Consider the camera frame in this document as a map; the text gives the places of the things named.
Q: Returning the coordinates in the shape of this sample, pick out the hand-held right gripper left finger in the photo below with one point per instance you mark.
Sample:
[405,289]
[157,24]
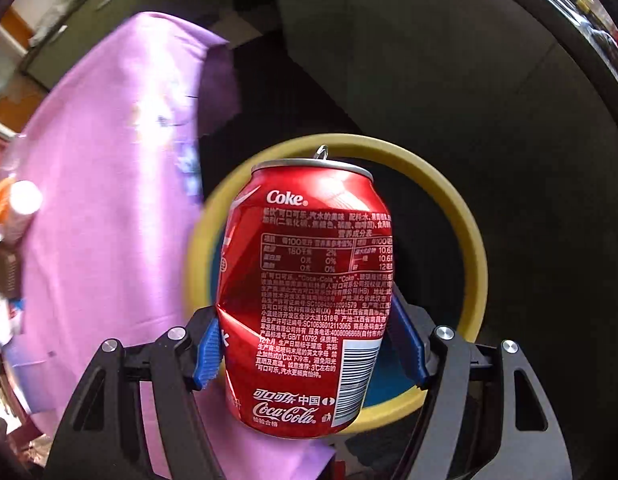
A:
[206,355]

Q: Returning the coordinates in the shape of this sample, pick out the pink floral tablecloth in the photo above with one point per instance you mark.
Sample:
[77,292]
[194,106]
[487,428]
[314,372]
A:
[99,210]

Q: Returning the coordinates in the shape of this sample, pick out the yellow rimmed round bin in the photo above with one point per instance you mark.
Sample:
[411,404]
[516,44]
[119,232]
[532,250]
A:
[439,180]

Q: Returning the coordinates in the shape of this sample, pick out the red soda can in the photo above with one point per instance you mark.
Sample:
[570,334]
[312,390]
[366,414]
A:
[309,285]

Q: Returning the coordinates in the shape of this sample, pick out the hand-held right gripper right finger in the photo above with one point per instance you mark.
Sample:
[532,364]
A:
[411,350]

